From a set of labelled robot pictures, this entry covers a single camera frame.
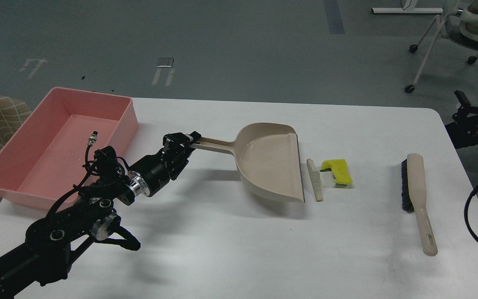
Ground beige plastic dustpan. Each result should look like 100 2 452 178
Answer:
192 123 305 203

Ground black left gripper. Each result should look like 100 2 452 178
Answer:
129 131 201 197

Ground grey floor outlet plate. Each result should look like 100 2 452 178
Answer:
156 57 175 68

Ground beige hand brush black bristles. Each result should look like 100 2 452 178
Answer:
400 153 438 257

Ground pink plastic bin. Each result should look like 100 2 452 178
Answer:
0 87 139 210

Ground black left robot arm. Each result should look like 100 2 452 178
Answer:
0 131 201 299

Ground beige white scrap strip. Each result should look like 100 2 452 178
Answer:
307 158 324 202

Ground yellow green sponge piece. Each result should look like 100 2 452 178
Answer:
320 159 353 186

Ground beige chair on casters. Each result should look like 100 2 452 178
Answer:
404 0 478 93

